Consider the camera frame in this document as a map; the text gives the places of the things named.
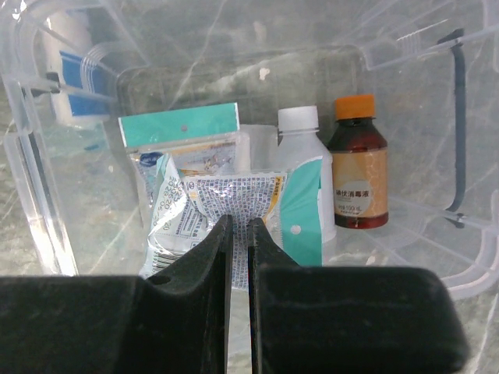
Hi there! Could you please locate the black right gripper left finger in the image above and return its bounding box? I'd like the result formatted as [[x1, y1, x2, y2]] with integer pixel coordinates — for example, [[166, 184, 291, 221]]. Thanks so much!
[[1, 216, 232, 373]]

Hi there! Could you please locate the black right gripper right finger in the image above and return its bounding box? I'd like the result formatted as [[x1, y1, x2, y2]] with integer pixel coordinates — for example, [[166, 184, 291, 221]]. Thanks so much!
[[248, 218, 470, 373]]

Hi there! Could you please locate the white bottle green label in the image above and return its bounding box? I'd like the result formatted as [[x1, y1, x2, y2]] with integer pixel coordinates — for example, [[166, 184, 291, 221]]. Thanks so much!
[[274, 106, 336, 243]]

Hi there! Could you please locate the clear first aid box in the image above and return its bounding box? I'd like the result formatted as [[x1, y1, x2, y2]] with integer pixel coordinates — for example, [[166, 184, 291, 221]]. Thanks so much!
[[1, 1, 498, 299]]

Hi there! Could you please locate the amber bottle orange cap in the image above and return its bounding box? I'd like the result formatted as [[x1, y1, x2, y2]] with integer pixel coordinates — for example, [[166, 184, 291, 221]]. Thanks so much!
[[327, 94, 389, 230]]

